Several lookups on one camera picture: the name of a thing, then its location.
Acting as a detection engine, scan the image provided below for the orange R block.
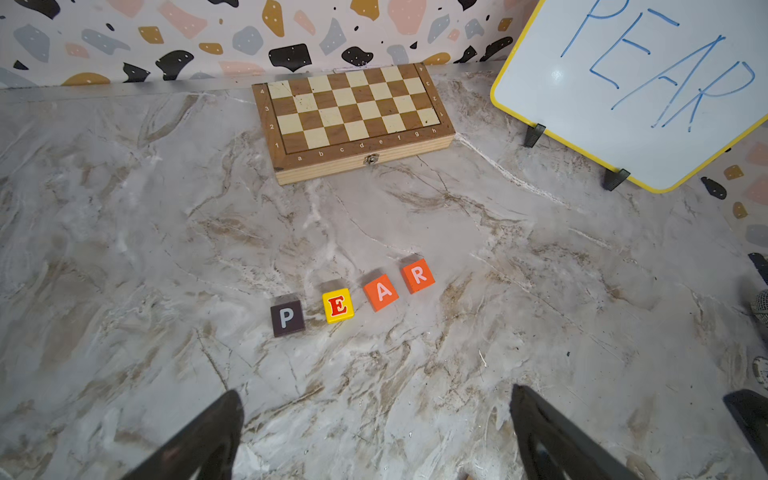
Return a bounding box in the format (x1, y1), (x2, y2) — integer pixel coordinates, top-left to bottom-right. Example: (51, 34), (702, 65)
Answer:
(399, 254), (435, 294)

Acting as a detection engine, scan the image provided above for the orange A block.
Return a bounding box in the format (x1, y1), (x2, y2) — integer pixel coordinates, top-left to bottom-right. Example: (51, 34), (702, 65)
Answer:
(362, 269), (399, 312)

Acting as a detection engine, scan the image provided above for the yellow E block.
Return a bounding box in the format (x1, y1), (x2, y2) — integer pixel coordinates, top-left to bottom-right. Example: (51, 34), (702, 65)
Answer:
(322, 288), (355, 324)

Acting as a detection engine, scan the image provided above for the black P block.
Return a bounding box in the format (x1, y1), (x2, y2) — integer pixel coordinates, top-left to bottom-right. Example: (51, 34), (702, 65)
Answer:
(270, 293), (306, 338)

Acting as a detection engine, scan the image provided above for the yellow framed whiteboard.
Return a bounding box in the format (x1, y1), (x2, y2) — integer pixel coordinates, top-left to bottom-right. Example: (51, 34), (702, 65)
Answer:
(490, 1), (767, 193)

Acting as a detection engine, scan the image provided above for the wooden chessboard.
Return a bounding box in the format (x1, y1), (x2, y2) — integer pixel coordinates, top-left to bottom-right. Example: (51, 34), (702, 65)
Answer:
(252, 63), (455, 185)

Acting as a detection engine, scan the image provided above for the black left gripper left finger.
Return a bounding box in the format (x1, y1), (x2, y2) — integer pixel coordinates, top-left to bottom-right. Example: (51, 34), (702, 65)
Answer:
(125, 390), (244, 479)

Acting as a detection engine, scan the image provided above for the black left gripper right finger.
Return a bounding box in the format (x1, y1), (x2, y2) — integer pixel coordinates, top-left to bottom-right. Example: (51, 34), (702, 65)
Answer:
(510, 384), (636, 479)

